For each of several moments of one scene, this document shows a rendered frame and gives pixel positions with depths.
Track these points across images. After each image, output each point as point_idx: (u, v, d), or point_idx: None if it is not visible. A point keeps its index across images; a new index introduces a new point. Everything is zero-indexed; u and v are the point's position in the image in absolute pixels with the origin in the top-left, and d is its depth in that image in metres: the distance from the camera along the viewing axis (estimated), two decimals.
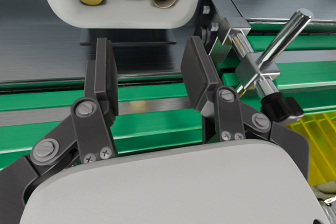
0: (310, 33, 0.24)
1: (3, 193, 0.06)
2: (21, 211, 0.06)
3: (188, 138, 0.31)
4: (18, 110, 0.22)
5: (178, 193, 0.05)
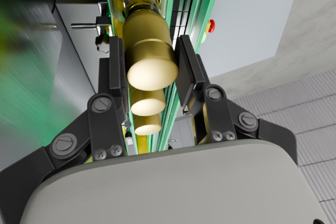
0: None
1: (21, 181, 0.06)
2: (36, 201, 0.06)
3: None
4: None
5: (178, 193, 0.05)
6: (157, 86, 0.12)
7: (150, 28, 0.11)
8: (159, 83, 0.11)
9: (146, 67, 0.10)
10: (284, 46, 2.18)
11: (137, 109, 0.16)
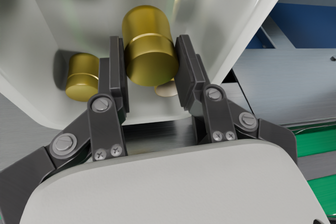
0: (329, 125, 0.22)
1: (21, 181, 0.06)
2: (36, 201, 0.06)
3: None
4: (0, 220, 0.19)
5: (178, 193, 0.05)
6: None
7: None
8: None
9: None
10: None
11: None
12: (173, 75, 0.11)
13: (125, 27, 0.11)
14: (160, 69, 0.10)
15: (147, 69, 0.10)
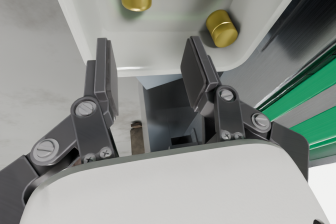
0: None
1: (3, 193, 0.06)
2: (21, 211, 0.06)
3: None
4: (272, 122, 0.31)
5: (178, 193, 0.05)
6: None
7: None
8: None
9: None
10: None
11: None
12: None
13: None
14: None
15: None
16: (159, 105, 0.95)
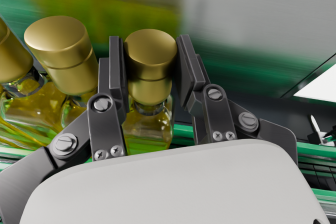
0: None
1: (21, 181, 0.06)
2: (36, 201, 0.06)
3: None
4: (333, 200, 0.31)
5: (178, 193, 0.05)
6: None
7: (14, 52, 0.12)
8: None
9: None
10: None
11: None
12: (34, 44, 0.09)
13: (92, 56, 0.14)
14: (55, 36, 0.10)
15: (62, 28, 0.10)
16: None
